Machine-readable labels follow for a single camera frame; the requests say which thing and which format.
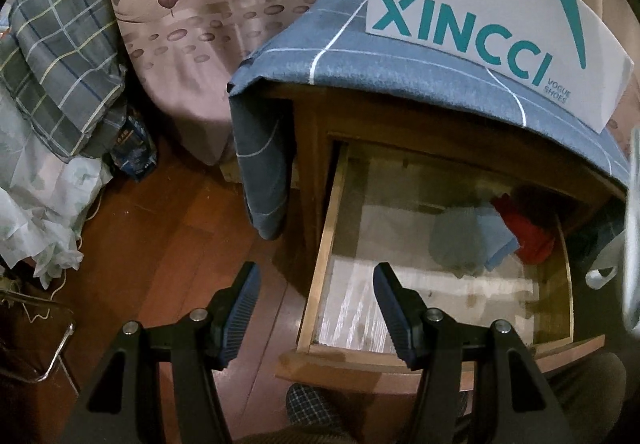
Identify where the grey plaid blanket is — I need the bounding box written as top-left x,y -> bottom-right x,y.
1,0 -> 126,161

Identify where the metal frame chair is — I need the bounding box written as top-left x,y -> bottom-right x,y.
1,290 -> 79,396

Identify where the wooden open drawer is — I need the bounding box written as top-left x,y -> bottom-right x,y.
277,143 -> 605,395

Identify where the checked slipper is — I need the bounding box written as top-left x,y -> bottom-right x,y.
285,383 -> 342,428

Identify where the red garment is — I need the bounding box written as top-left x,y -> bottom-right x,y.
490,193 -> 555,265

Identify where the white Xincci shoe box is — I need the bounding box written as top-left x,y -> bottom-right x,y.
366,0 -> 634,132

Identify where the white floral crumpled fabric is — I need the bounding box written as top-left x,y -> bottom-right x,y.
1,89 -> 112,288

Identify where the blue folded garment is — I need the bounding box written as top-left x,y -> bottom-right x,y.
428,202 -> 520,276

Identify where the blue checked cloth cover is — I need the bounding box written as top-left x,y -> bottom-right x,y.
228,0 -> 630,239

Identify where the dark blue package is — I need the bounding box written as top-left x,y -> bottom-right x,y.
110,115 -> 157,182

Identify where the white lace bra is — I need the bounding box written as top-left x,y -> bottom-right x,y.
585,127 -> 640,339

